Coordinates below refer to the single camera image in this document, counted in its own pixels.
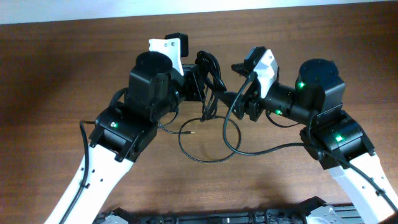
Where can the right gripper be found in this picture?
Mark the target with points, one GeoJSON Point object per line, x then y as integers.
{"type": "Point", "coordinates": [243, 105]}

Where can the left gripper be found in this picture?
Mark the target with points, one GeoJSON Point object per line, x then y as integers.
{"type": "Point", "coordinates": [194, 79]}

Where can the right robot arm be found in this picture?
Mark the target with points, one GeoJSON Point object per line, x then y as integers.
{"type": "Point", "coordinates": [330, 135]}

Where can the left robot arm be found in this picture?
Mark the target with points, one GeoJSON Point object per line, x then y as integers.
{"type": "Point", "coordinates": [123, 130]}

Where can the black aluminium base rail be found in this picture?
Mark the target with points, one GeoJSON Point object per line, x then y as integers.
{"type": "Point", "coordinates": [313, 210]}

